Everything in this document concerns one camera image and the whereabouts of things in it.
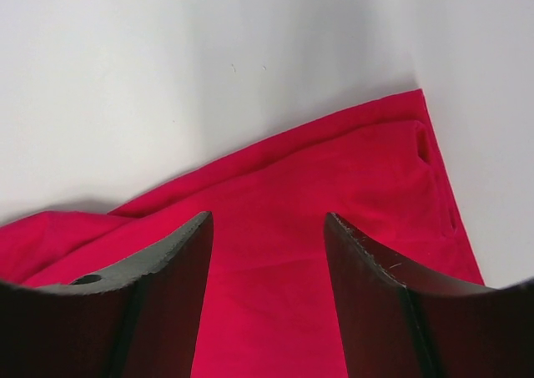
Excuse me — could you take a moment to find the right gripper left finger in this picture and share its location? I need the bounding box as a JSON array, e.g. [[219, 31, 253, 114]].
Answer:
[[1, 212, 214, 377]]

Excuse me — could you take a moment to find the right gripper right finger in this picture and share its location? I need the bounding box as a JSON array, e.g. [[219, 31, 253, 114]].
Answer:
[[324, 213, 533, 377]]

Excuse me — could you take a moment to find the red t shirt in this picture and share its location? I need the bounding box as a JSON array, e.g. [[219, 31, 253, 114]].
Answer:
[[1, 89, 482, 377]]

